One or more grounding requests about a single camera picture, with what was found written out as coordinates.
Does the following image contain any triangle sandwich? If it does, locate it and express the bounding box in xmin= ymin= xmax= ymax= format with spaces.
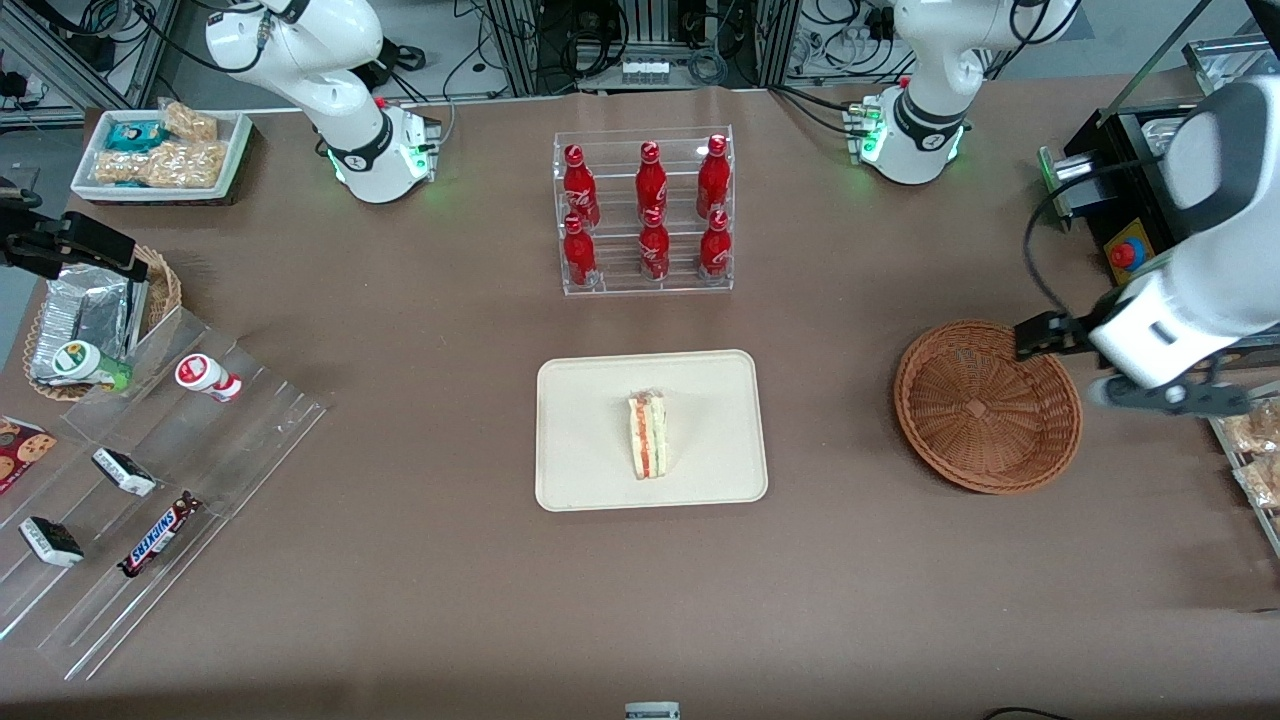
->
xmin=627 ymin=391 xmax=668 ymax=481

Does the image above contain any small brown wicker basket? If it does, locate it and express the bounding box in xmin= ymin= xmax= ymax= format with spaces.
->
xmin=22 ymin=245 xmax=183 ymax=403

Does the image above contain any large brown wicker basket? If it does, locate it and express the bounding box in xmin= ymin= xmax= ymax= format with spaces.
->
xmin=894 ymin=319 xmax=1084 ymax=496

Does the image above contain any white rectangular snack tray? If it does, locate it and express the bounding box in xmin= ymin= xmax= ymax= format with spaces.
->
xmin=70 ymin=108 xmax=255 ymax=206

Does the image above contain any grey tray with snacks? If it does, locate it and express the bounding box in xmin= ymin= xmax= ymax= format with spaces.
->
xmin=1205 ymin=395 xmax=1280 ymax=557

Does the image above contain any silver metal tray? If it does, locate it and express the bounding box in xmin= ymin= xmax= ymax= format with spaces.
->
xmin=1140 ymin=35 xmax=1280 ymax=151

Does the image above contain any cream plastic serving tray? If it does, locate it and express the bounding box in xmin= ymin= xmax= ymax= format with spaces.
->
xmin=536 ymin=349 xmax=769 ymax=513

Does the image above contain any silver foil packet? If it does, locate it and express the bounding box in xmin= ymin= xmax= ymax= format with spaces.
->
xmin=30 ymin=265 xmax=138 ymax=381

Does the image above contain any large rice cracker bag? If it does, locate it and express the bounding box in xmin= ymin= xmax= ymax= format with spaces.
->
xmin=92 ymin=140 xmax=229 ymax=190

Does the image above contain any teal snack packet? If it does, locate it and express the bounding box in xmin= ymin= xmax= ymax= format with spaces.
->
xmin=105 ymin=120 xmax=167 ymax=153

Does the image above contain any green white yogurt bottle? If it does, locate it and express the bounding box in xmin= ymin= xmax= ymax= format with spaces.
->
xmin=52 ymin=340 xmax=134 ymax=392

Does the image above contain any clear bag of crackers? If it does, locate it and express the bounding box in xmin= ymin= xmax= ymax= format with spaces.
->
xmin=1235 ymin=458 xmax=1280 ymax=511
xmin=1222 ymin=400 xmax=1280 ymax=457

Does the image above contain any black control box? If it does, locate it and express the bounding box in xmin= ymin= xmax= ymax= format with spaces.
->
xmin=1040 ymin=106 xmax=1201 ymax=297

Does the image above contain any small rice cracker bag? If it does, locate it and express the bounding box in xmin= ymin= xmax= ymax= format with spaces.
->
xmin=159 ymin=99 xmax=219 ymax=143

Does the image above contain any red white yogurt bottle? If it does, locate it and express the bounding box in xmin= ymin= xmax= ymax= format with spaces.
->
xmin=175 ymin=353 xmax=244 ymax=403

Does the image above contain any red cookie package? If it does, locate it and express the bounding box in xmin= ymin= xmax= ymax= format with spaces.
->
xmin=0 ymin=416 xmax=58 ymax=496

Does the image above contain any black white chocolate bar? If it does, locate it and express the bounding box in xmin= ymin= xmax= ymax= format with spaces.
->
xmin=92 ymin=448 xmax=158 ymax=498
xmin=19 ymin=516 xmax=85 ymax=568

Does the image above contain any clear acrylic stepped display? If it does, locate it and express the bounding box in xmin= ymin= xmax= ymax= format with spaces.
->
xmin=0 ymin=305 xmax=329 ymax=683

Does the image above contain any thin diagonal metal rod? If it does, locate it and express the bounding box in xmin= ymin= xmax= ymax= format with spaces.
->
xmin=1097 ymin=0 xmax=1213 ymax=127

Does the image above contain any Snickers chocolate bar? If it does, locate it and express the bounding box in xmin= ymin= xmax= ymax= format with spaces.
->
xmin=118 ymin=491 xmax=203 ymax=579

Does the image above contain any red cola bottle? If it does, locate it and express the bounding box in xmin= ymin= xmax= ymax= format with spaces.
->
xmin=699 ymin=210 xmax=732 ymax=280
xmin=697 ymin=134 xmax=731 ymax=219
xmin=636 ymin=141 xmax=669 ymax=223
xmin=563 ymin=144 xmax=601 ymax=229
xmin=562 ymin=214 xmax=598 ymax=289
xmin=639 ymin=207 xmax=671 ymax=282

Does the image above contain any clear acrylic bottle rack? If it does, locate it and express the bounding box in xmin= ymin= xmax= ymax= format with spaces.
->
xmin=553 ymin=126 xmax=734 ymax=297

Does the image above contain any aluminium equipment rack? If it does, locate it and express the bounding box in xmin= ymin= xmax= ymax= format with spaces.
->
xmin=485 ymin=0 xmax=801 ymax=97

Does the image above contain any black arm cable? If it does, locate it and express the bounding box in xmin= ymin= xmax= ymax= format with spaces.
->
xmin=1022 ymin=150 xmax=1193 ymax=323

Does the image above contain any aluminium profile frame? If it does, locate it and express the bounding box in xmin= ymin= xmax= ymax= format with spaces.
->
xmin=0 ymin=0 xmax=183 ymax=127

